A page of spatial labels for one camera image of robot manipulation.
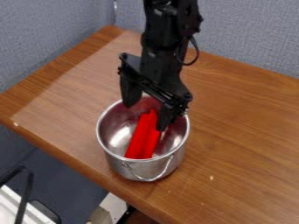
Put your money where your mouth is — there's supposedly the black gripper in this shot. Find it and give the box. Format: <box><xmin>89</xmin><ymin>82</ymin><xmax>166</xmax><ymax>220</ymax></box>
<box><xmin>118</xmin><ymin>47</ymin><xmax>194</xmax><ymax>131</ymax></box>

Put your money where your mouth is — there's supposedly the metal pot with handle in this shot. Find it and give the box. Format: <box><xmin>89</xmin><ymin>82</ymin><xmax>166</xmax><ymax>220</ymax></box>
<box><xmin>97</xmin><ymin>94</ymin><xmax>191</xmax><ymax>182</ymax></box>

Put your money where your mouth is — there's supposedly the red block object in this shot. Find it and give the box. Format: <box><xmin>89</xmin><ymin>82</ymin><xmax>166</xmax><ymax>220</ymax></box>
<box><xmin>126</xmin><ymin>109</ymin><xmax>162</xmax><ymax>159</ymax></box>

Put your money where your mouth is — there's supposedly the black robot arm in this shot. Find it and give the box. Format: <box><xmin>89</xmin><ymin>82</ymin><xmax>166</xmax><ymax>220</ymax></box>
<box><xmin>118</xmin><ymin>0</ymin><xmax>204</xmax><ymax>131</ymax></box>

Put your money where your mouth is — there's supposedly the white box under table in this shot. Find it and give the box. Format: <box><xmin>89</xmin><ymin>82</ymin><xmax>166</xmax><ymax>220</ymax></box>
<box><xmin>0</xmin><ymin>185</ymin><xmax>62</xmax><ymax>224</ymax></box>

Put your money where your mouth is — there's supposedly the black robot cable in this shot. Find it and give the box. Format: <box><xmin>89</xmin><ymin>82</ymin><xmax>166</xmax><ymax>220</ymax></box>
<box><xmin>174</xmin><ymin>34</ymin><xmax>202</xmax><ymax>67</ymax></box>

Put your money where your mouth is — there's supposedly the black cable under table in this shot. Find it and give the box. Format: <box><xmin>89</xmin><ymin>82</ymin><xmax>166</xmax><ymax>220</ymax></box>
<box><xmin>0</xmin><ymin>165</ymin><xmax>35</xmax><ymax>224</ymax></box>

